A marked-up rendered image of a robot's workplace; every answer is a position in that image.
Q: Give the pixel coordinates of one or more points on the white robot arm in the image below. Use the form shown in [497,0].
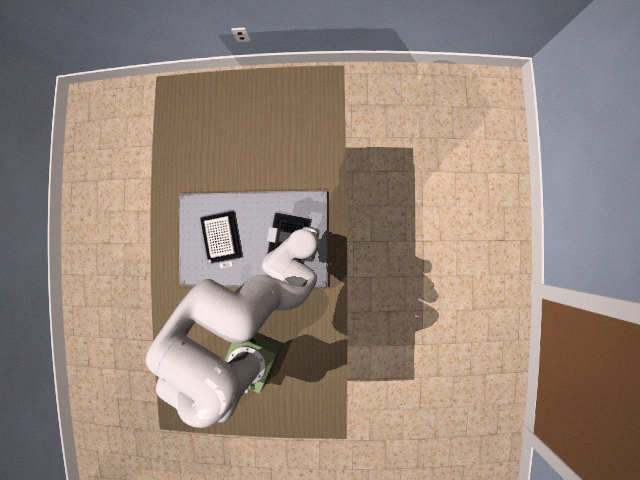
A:
[206,378]

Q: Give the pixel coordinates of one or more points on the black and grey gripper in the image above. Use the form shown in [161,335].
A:
[316,232]

